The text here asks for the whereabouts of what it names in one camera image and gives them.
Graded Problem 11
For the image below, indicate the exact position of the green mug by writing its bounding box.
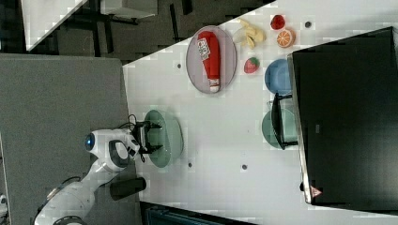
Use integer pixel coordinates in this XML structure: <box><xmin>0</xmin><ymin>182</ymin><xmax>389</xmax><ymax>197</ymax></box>
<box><xmin>262</xmin><ymin>98</ymin><xmax>298</xmax><ymax>149</ymax></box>

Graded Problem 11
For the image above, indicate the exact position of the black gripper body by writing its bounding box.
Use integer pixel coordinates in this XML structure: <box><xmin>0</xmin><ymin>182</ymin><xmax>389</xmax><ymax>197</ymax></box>
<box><xmin>132</xmin><ymin>122</ymin><xmax>147</xmax><ymax>154</ymax></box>

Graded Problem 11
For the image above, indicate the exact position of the small red toy strawberry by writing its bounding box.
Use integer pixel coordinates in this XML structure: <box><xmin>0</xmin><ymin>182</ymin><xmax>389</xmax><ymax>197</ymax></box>
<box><xmin>270</xmin><ymin>15</ymin><xmax>285</xmax><ymax>30</ymax></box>

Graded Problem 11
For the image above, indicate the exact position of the grey round plate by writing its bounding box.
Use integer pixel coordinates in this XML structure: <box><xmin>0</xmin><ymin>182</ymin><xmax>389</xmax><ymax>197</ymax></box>
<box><xmin>186</xmin><ymin>25</ymin><xmax>237</xmax><ymax>94</ymax></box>

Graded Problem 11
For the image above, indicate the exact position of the green plastic strainer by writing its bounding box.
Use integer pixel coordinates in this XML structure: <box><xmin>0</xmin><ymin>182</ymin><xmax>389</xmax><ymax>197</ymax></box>
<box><xmin>145</xmin><ymin>110</ymin><xmax>184</xmax><ymax>168</ymax></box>

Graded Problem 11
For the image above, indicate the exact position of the black oven door handle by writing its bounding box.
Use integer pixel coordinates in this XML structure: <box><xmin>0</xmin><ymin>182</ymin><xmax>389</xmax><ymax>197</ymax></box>
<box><xmin>271</xmin><ymin>93</ymin><xmax>299</xmax><ymax>150</ymax></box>

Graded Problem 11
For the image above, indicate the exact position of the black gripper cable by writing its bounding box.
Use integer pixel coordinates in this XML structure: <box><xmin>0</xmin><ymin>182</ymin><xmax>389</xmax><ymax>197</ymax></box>
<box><xmin>116</xmin><ymin>113</ymin><xmax>139</xmax><ymax>130</ymax></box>

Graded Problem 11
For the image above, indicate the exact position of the toy orange slice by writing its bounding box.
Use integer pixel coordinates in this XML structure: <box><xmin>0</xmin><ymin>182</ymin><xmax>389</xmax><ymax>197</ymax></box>
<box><xmin>277</xmin><ymin>29</ymin><xmax>296</xmax><ymax>48</ymax></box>

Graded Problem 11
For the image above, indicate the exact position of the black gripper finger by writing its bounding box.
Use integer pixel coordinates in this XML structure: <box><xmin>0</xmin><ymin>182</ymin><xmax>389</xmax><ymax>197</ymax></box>
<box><xmin>144</xmin><ymin>145</ymin><xmax>161</xmax><ymax>154</ymax></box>
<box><xmin>144</xmin><ymin>121</ymin><xmax>161</xmax><ymax>129</ymax></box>

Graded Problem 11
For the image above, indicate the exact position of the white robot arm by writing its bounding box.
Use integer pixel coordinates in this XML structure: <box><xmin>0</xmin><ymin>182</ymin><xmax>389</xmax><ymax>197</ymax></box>
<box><xmin>33</xmin><ymin>121</ymin><xmax>162</xmax><ymax>225</ymax></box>

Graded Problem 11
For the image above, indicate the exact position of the red plush ketchup bottle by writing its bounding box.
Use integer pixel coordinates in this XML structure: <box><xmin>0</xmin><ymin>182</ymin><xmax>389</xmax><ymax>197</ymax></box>
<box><xmin>196</xmin><ymin>31</ymin><xmax>221</xmax><ymax>93</ymax></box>

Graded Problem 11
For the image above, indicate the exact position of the blue cup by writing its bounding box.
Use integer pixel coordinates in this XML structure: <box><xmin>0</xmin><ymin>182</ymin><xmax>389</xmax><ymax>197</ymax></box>
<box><xmin>265</xmin><ymin>59</ymin><xmax>292</xmax><ymax>96</ymax></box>

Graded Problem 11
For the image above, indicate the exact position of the yellow toy banana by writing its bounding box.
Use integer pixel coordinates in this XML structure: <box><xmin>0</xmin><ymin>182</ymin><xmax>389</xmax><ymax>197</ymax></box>
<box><xmin>233</xmin><ymin>19</ymin><xmax>267</xmax><ymax>49</ymax></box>

